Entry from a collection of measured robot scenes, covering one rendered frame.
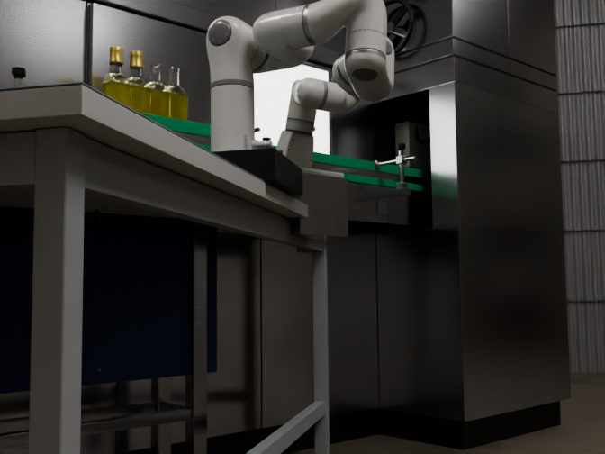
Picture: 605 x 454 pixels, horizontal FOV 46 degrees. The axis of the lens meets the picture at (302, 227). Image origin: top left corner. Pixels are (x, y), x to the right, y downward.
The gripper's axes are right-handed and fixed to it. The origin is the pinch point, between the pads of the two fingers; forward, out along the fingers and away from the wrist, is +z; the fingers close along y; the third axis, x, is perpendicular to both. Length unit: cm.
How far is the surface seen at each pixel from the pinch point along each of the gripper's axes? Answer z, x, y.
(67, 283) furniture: 8, 72, 91
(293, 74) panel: -36, -45, -33
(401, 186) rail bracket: -4, -7, -54
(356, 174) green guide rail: -6, -20, -46
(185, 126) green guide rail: -11.6, -12.4, 27.1
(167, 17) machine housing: -43, -48, 16
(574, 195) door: -12, -82, -313
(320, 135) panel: -17, -40, -44
